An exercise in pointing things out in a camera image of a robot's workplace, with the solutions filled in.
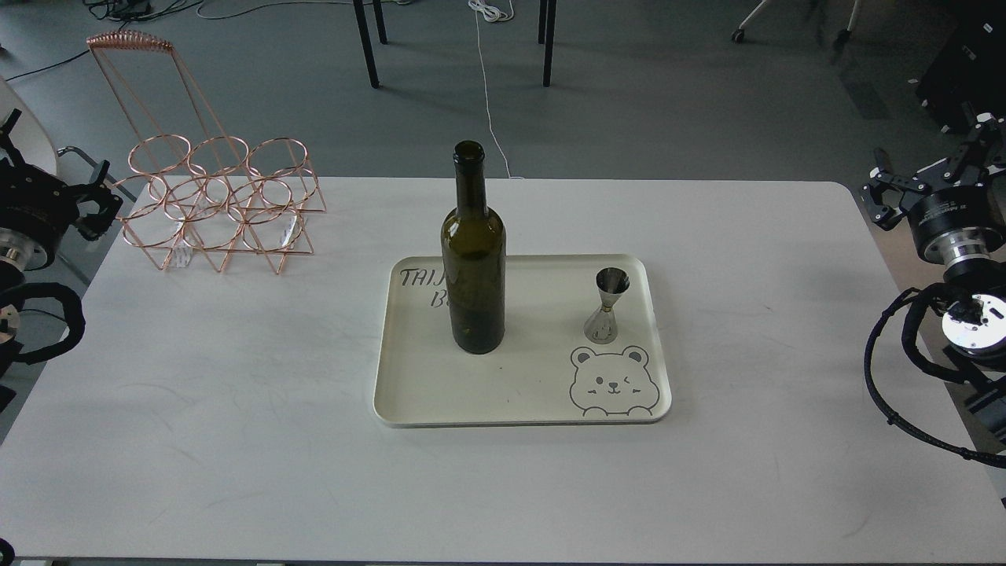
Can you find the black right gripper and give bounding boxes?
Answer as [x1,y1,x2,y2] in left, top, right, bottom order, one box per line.
[861,115,1004,230]

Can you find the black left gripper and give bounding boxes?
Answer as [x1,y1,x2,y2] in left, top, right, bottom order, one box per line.
[2,110,123,244]

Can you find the steel double jigger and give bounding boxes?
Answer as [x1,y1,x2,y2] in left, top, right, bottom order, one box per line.
[583,267,631,344]

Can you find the dark green wine bottle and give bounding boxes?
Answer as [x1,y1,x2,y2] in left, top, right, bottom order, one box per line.
[439,140,506,355]

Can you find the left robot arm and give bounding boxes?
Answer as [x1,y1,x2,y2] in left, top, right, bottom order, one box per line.
[1,107,123,373]

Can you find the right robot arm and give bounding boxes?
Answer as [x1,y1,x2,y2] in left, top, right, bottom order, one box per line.
[858,112,1005,469]

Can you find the black equipment case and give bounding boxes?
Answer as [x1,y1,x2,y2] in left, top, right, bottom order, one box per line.
[916,1,1005,133]

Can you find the office chair wheeled base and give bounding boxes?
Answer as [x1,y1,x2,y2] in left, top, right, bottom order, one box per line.
[730,1,865,53]

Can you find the black table legs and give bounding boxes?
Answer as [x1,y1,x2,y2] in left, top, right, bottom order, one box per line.
[352,0,557,89]

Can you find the cream bear serving tray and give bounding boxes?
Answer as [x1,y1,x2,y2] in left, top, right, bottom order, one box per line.
[373,254,672,428]

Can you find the copper wire wine rack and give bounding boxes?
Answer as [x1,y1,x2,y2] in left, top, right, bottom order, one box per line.
[86,30,328,274]

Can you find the black floor cables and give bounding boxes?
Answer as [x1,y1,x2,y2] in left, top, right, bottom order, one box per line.
[0,0,237,83]

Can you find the white floor cable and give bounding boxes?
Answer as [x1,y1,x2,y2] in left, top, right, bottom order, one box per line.
[468,0,525,181]

